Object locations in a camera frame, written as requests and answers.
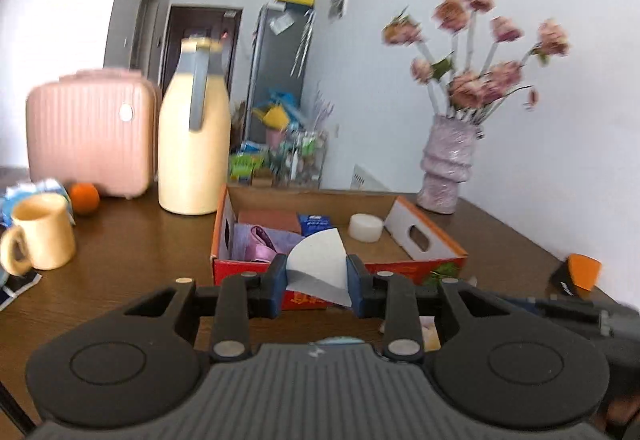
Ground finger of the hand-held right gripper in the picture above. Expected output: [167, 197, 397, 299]
[505, 296, 608, 327]

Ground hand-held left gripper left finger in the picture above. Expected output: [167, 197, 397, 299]
[112, 254, 289, 363]

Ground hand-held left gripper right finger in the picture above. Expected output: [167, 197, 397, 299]
[346, 254, 526, 364]

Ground purple satin pouch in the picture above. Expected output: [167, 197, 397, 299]
[231, 223, 303, 263]

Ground white fan-shaped pad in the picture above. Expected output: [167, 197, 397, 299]
[285, 229, 353, 308]

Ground red cardboard box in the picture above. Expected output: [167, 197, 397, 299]
[210, 184, 469, 311]

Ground orange black stand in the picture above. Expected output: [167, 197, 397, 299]
[549, 253, 603, 296]

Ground white ribbed panel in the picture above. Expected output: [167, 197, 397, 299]
[350, 163, 396, 193]

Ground green packets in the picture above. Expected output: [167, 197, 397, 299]
[229, 151, 266, 181]

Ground pink textured vase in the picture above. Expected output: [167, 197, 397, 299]
[416, 115, 481, 215]

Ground yellow thermos jug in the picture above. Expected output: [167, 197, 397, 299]
[157, 38, 232, 216]

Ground blue yellow toy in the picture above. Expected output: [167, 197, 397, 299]
[251, 90, 301, 131]

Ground dried lavender bunch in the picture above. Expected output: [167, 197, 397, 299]
[312, 83, 335, 131]

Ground orange fruit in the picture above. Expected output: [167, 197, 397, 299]
[68, 182, 101, 214]

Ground grey refrigerator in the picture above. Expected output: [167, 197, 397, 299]
[245, 4, 313, 146]

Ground yellow mug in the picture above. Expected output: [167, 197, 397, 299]
[0, 193, 77, 276]

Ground dried pink rose bouquet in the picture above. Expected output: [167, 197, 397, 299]
[381, 0, 571, 126]

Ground pink ribbed suitcase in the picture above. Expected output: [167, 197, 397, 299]
[26, 69, 162, 199]

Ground blue white packet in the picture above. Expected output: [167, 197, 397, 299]
[0, 177, 76, 226]

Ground dark brown entrance door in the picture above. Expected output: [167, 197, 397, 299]
[159, 5, 243, 101]

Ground black white wrapper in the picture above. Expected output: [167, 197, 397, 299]
[0, 270, 43, 311]

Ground wire basket of bottles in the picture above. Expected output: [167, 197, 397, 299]
[270, 127, 328, 188]

